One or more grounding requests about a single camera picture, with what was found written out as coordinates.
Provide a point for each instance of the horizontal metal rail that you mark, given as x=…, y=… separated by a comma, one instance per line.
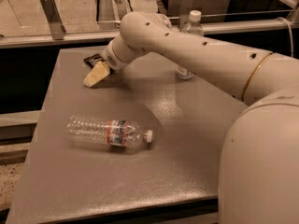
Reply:
x=7, y=42

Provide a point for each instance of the upright water bottle white label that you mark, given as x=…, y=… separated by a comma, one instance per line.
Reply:
x=194, y=27

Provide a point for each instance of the metal rail bracket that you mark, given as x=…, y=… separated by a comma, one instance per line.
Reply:
x=57, y=29
x=185, y=8

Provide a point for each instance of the black rxbar chocolate wrapper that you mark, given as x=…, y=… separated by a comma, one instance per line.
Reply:
x=92, y=61

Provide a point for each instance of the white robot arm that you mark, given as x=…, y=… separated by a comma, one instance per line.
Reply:
x=259, y=164

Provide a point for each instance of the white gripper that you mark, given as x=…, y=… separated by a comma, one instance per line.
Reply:
x=109, y=58

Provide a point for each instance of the lying clear water bottle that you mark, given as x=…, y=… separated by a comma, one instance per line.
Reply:
x=112, y=132

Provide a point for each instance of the metal rail bracket left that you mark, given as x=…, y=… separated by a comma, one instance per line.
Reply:
x=57, y=29

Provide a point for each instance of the metal rail bracket right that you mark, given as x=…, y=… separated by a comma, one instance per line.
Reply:
x=185, y=8

